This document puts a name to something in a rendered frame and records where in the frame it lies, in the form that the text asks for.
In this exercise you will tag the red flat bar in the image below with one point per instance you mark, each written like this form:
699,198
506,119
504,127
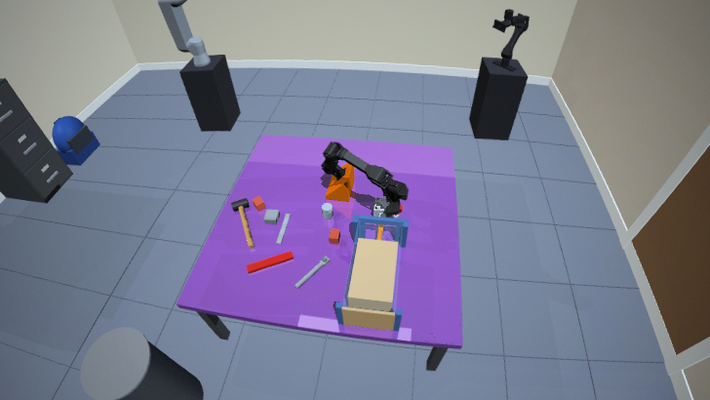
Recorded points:
259,265

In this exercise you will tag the hammer with black head and wooden handle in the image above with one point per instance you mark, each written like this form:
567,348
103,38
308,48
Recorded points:
240,205

